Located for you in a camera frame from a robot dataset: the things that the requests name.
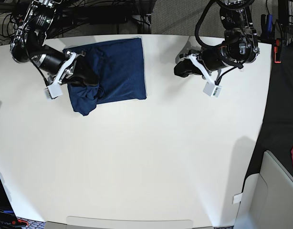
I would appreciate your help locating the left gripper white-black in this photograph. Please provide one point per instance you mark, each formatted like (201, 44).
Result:
(205, 63)

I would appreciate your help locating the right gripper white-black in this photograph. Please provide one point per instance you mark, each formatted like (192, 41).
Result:
(61, 67)

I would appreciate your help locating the blue long-sleeve shirt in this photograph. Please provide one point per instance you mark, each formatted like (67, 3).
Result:
(119, 64)

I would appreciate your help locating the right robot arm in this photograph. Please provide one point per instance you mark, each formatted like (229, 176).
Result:
(31, 34)

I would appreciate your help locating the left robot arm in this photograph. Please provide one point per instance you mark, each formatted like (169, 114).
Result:
(240, 46)

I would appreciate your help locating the black power supply box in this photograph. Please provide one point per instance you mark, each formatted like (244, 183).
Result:
(109, 17)

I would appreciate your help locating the red clamp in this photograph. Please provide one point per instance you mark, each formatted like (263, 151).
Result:
(277, 50)

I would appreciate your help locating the beige plastic bin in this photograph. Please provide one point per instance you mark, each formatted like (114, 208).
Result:
(267, 198)

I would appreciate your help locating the cardboard box edge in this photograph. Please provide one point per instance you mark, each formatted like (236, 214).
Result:
(55, 225)

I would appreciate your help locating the black box with label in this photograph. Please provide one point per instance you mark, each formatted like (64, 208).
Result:
(7, 220)

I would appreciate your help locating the blue handled tool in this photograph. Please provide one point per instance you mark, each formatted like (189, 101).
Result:
(266, 26)

